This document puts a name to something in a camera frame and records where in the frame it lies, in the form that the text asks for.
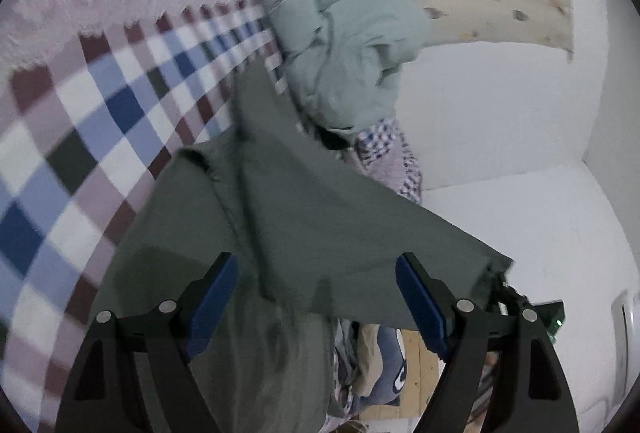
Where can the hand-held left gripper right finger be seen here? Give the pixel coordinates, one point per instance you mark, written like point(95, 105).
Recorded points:
point(420, 308)

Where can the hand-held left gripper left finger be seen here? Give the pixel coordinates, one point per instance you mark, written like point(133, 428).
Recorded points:
point(215, 303)

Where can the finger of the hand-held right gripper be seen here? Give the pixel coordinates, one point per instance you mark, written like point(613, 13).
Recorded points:
point(510, 295)

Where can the dark green garment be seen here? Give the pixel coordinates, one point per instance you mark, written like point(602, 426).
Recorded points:
point(300, 213)

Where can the blue printed pillow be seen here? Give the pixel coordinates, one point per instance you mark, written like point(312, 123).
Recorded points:
point(387, 363)

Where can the beige cloth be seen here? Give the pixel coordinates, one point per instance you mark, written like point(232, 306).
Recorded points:
point(367, 353)

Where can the grey-blue cloth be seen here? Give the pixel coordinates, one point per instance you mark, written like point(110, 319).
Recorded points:
point(342, 348)

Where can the checked rolled quilt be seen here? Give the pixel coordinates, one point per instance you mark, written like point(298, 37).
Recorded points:
point(395, 158)

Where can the checked bed sheet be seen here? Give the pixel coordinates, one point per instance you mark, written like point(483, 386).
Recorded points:
point(100, 113)

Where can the light green puffer jacket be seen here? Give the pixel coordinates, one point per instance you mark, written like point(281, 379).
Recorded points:
point(340, 38)

